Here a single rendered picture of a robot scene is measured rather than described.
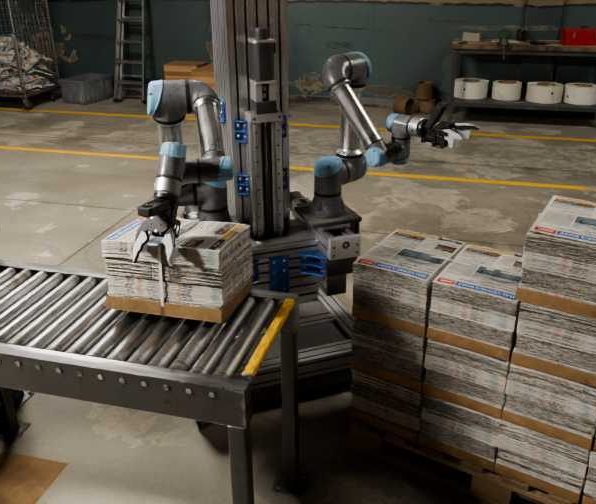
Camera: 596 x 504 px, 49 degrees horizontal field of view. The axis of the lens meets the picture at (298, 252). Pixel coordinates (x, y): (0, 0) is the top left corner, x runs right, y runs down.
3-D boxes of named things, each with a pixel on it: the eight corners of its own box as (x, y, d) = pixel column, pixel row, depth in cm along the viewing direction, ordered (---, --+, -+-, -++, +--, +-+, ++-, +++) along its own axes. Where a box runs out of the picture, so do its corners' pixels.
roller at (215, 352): (258, 308, 218) (257, 295, 216) (204, 391, 176) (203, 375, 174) (244, 306, 219) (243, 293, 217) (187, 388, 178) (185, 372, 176)
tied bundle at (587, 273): (542, 257, 234) (552, 196, 224) (632, 276, 219) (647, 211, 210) (514, 301, 204) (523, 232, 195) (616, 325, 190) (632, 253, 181)
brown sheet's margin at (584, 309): (542, 255, 233) (544, 244, 231) (631, 274, 219) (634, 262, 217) (514, 299, 204) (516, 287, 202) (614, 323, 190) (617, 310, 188)
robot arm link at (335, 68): (321, 50, 249) (386, 159, 243) (340, 48, 256) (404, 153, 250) (305, 69, 258) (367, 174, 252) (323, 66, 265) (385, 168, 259)
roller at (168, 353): (224, 297, 220) (213, 287, 219) (162, 376, 178) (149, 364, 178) (215, 305, 222) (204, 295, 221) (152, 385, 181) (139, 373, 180)
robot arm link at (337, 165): (307, 190, 276) (307, 159, 270) (328, 183, 285) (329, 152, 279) (328, 196, 268) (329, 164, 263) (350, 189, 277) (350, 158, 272)
